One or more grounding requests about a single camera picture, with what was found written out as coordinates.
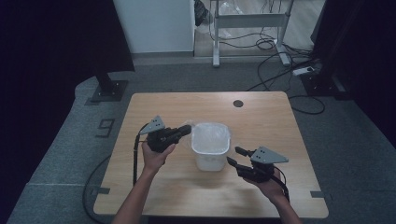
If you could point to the grey metal desk frame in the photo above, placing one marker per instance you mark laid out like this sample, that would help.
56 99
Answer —
249 20

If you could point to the person's right hand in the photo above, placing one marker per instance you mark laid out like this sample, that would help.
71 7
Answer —
271 189

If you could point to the white plastic trash bin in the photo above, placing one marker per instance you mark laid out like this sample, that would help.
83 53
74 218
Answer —
210 155

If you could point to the dark curtain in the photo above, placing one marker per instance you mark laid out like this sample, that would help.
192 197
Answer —
370 62
46 62

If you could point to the grey tape strip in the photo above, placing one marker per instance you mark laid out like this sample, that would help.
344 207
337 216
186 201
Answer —
317 194
101 190

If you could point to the person's left hand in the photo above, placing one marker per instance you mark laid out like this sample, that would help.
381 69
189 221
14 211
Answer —
155 160

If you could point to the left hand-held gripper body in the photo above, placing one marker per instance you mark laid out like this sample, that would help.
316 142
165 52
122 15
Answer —
160 140

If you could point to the white cabinet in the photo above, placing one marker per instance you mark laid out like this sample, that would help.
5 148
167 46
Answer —
155 25

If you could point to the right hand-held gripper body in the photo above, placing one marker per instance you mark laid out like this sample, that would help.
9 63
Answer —
261 169

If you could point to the black round table grommet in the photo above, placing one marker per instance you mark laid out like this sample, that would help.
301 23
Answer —
238 103

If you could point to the black bag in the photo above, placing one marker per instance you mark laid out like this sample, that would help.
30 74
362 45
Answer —
200 11

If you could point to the black stand with wide base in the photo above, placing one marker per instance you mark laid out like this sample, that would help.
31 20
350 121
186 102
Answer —
323 81

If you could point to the white power strip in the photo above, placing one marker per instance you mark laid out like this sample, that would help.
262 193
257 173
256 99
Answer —
303 71

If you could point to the black stand with square base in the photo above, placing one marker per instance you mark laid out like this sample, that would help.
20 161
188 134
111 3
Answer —
109 90

